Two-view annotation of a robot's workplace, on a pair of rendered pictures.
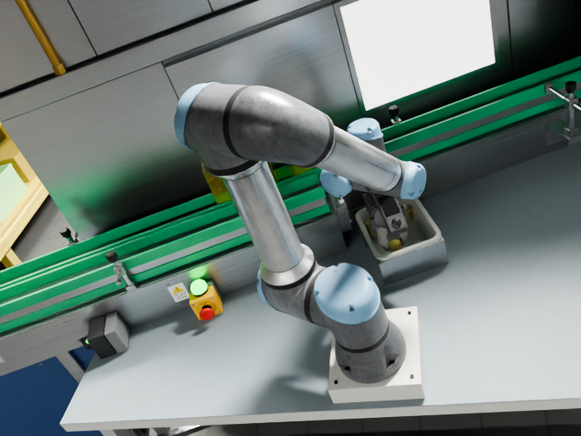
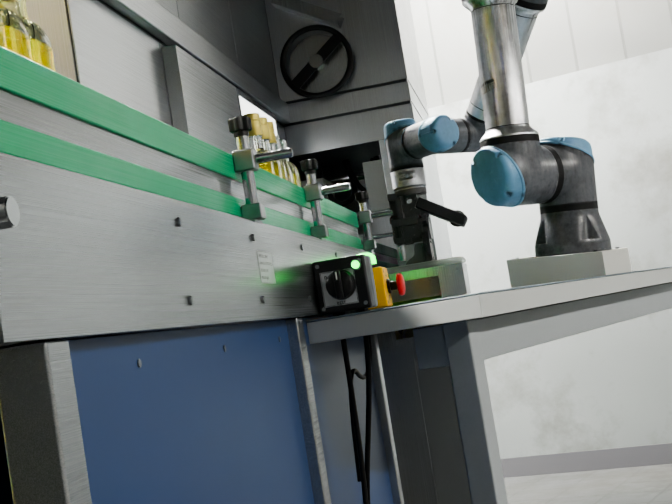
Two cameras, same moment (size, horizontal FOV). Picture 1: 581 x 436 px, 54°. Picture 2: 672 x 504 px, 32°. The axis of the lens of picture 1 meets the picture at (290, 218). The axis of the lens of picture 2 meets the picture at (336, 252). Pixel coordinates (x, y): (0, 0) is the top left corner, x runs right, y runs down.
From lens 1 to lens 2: 275 cm
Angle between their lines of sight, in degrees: 86
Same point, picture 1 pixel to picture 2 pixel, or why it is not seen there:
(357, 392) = (611, 256)
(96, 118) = (124, 60)
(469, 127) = not seen: hidden behind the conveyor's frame
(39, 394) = (281, 428)
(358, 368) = (601, 228)
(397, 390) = (622, 256)
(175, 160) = not seen: hidden behind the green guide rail
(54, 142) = (98, 56)
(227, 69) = (202, 90)
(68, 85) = not seen: outside the picture
